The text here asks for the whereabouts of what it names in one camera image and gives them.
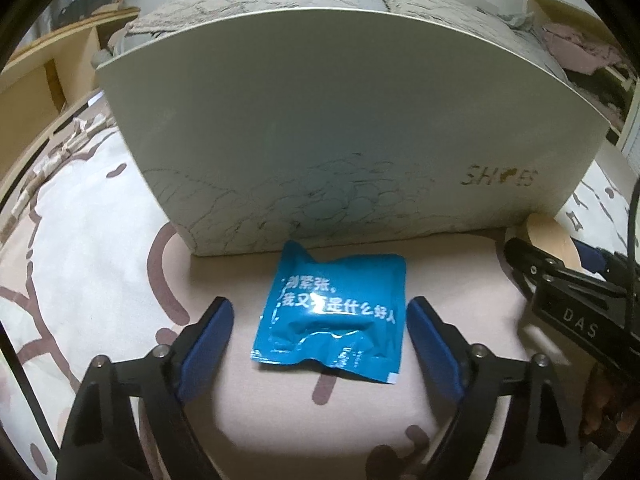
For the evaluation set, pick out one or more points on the dark clothes pile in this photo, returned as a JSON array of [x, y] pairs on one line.
[[600, 95]]

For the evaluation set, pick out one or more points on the white shoe box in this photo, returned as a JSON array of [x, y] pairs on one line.
[[325, 135]]

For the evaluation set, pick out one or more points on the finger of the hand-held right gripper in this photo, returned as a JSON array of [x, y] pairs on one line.
[[595, 260], [530, 260]]

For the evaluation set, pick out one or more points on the wooden closet shelf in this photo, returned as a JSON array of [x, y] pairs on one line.
[[550, 7]]

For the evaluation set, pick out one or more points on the left beige pillow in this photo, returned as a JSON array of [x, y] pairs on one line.
[[225, 5]]

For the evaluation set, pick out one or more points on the printed cartoon bear blanket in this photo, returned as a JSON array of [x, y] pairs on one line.
[[90, 260]]

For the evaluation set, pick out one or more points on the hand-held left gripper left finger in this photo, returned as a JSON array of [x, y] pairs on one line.
[[210, 340]]

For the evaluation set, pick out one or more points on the white sliding door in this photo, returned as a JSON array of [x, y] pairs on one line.
[[632, 145]]

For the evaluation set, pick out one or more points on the blue foil packet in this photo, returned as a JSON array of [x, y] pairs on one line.
[[325, 325]]

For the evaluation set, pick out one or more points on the pink clothes pile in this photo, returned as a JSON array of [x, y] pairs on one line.
[[575, 45]]

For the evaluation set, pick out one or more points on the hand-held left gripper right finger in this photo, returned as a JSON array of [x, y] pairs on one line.
[[435, 345]]

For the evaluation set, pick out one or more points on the round wooden lid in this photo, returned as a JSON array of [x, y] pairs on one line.
[[547, 237]]

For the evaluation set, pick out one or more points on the wooden shelf unit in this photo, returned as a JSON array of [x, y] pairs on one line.
[[75, 50]]

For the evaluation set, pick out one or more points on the black bag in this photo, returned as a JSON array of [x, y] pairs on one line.
[[85, 2]]

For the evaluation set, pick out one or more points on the person's right hand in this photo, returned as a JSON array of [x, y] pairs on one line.
[[605, 400]]

